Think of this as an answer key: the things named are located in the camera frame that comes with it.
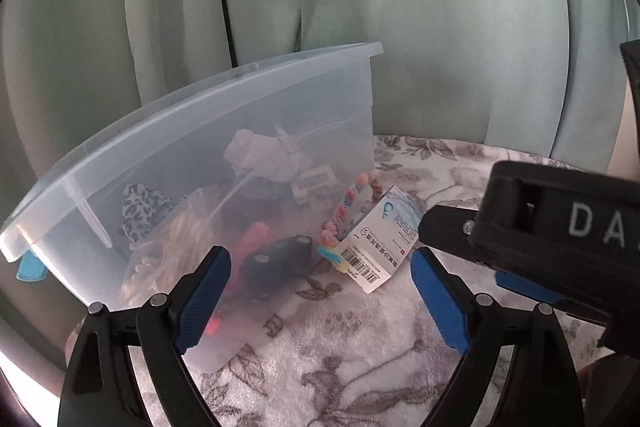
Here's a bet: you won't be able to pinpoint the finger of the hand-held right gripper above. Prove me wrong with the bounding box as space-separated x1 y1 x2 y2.
495 269 618 325
417 205 481 258

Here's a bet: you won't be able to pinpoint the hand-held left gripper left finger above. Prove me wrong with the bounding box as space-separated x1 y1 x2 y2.
57 245 232 427

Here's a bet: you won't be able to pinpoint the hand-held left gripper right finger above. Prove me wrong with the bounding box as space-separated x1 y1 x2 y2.
410 246 585 427

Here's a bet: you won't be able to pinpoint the small white teal box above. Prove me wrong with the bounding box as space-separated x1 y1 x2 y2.
317 172 426 295

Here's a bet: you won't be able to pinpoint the brown tape roll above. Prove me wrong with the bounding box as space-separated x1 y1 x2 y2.
122 202 231 303

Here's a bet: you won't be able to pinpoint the pink hair clip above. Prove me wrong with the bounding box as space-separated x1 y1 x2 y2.
207 221 273 338

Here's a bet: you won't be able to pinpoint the black toy car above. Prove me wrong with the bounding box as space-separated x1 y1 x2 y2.
240 235 311 303

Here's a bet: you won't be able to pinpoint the black white spotted scrunchie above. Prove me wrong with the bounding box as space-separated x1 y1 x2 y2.
122 183 181 250

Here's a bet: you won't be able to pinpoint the white hair claw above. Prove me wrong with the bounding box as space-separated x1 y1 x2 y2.
291 166 333 206

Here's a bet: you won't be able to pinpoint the white paper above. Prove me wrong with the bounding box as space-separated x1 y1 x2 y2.
223 127 306 182

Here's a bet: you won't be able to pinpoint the clear plastic container blue latches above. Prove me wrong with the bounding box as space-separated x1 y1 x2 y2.
0 42 385 375

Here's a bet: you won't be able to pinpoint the pale green curtain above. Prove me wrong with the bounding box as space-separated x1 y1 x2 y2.
0 0 640 358

